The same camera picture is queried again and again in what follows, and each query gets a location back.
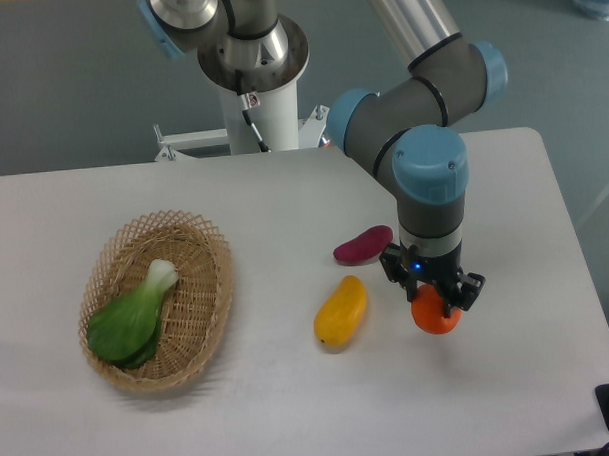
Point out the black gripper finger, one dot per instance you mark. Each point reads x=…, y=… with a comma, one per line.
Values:
x=406, y=275
x=461, y=293

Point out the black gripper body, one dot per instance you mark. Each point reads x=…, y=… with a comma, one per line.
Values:
x=447, y=265

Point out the orange fruit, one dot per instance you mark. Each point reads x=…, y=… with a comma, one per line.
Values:
x=427, y=311

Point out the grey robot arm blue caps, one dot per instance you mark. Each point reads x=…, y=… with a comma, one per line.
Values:
x=402, y=138

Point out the purple sweet potato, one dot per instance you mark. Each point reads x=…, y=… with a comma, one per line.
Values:
x=365, y=246

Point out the yellow mango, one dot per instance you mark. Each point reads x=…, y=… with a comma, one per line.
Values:
x=340, y=316

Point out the woven bamboo basket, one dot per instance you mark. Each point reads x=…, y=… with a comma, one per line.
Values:
x=195, y=310

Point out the green bok choy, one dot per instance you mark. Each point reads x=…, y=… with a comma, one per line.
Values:
x=125, y=333

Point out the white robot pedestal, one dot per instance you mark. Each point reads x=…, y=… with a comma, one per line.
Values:
x=256, y=80

